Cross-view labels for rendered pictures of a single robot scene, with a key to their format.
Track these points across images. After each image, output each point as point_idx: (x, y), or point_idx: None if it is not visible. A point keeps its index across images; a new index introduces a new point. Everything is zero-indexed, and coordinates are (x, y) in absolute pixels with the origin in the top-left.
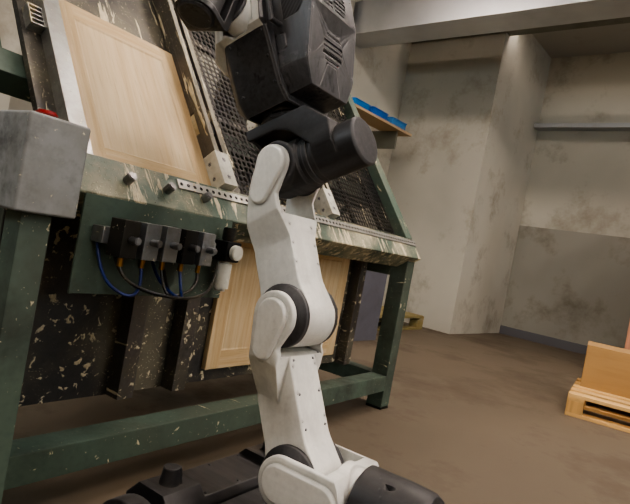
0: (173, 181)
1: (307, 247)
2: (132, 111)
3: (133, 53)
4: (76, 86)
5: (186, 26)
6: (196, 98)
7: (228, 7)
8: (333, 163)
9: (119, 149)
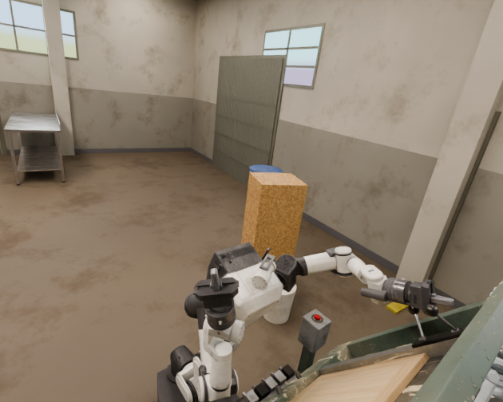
0: (279, 397)
1: None
2: (327, 393)
3: (367, 399)
4: (350, 362)
5: (291, 289)
6: None
7: None
8: None
9: (315, 386)
